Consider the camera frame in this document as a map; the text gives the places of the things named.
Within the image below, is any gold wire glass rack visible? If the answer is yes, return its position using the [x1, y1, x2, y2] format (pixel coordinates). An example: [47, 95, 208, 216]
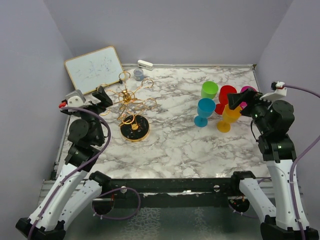
[104, 71, 158, 142]

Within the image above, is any small whiteboard gold frame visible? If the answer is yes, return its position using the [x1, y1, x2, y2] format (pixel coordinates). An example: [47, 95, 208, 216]
[64, 46, 124, 95]

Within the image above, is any pink wine glass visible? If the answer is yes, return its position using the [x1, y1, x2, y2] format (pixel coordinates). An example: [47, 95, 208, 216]
[240, 85, 257, 93]

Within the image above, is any orange wine glass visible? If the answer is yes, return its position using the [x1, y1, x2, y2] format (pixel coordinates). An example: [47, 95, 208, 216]
[216, 105, 242, 133]

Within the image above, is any green wine glass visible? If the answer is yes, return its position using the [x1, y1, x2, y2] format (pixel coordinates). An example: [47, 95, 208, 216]
[201, 81, 219, 100]

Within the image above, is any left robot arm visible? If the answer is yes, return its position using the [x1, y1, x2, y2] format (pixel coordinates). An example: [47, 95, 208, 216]
[16, 86, 113, 240]

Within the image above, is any blue wine glass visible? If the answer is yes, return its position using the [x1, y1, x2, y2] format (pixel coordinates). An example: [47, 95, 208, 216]
[194, 98, 216, 128]

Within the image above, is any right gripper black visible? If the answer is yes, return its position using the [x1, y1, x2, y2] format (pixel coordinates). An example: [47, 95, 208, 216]
[227, 86, 277, 133]

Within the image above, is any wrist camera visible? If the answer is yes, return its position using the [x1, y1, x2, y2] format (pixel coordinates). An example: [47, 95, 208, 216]
[58, 89, 86, 109]
[259, 81, 287, 102]

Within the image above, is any white eraser box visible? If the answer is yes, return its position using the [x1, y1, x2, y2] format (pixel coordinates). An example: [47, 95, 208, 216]
[137, 59, 154, 71]

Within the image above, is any red wine glass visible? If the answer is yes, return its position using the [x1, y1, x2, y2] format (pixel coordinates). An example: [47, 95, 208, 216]
[214, 85, 237, 115]

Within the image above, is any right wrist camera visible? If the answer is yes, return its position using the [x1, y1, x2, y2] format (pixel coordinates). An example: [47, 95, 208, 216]
[259, 81, 287, 102]

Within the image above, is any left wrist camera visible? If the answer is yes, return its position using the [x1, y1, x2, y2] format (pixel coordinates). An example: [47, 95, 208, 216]
[58, 89, 86, 109]

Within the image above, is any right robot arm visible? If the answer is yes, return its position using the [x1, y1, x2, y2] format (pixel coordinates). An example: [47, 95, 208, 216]
[227, 88, 320, 240]

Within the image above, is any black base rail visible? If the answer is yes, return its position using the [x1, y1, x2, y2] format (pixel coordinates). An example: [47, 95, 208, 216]
[104, 177, 245, 208]

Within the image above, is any small clear plastic cup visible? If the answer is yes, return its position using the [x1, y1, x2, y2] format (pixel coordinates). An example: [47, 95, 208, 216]
[133, 68, 144, 82]

